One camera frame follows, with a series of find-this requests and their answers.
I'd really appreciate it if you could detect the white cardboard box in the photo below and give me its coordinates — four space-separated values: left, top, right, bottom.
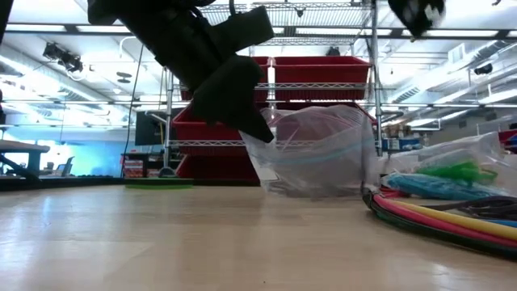
377 155 409 175

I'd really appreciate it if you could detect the dark purple rubber bands pile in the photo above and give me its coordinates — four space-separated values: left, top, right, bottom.
262 177 517 221

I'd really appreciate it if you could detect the multicolour cable bundle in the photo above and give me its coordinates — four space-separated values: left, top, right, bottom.
361 188 517 259

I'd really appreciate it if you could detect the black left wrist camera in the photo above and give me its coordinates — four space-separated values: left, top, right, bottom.
209 6 275 56

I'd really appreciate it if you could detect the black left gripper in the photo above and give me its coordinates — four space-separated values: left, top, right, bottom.
86 0 275 145

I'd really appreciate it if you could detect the chrome wire shelf cart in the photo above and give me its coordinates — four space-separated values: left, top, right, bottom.
161 0 401 183

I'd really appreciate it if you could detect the thin black hanging cable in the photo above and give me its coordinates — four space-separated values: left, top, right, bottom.
120 44 145 177

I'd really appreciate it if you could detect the clear plastic bags pile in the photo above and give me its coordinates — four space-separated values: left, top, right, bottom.
240 103 380 199

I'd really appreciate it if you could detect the black background table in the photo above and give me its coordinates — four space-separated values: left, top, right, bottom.
0 139 52 183

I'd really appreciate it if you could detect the green rubber bands pile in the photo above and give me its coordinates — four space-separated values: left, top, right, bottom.
415 160 498 185

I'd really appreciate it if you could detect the black computer monitor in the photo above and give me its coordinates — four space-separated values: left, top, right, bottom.
134 108 175 147

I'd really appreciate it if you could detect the blue rubber bands pile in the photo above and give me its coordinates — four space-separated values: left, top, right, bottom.
385 173 502 201

